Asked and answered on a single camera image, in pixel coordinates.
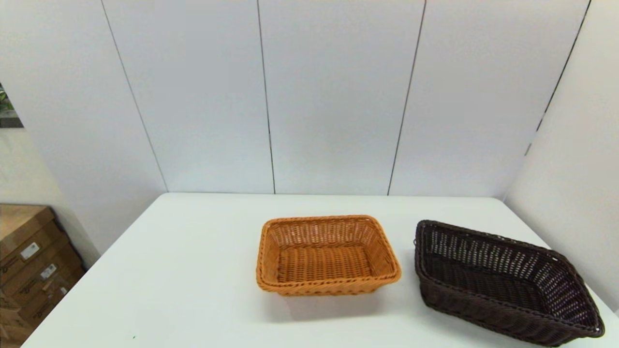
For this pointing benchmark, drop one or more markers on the orange wicker basket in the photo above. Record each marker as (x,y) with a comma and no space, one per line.
(324,263)

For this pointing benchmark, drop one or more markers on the dark brown wicker basket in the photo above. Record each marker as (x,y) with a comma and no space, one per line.
(483,309)

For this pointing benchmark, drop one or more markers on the cardboard box with white label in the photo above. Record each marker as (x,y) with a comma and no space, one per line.
(19,227)
(38,282)
(55,302)

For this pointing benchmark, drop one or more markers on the plain cardboard box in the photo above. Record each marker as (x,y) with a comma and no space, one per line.
(12,331)

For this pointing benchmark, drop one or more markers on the wall picture with plant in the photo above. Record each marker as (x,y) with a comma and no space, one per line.
(7,111)

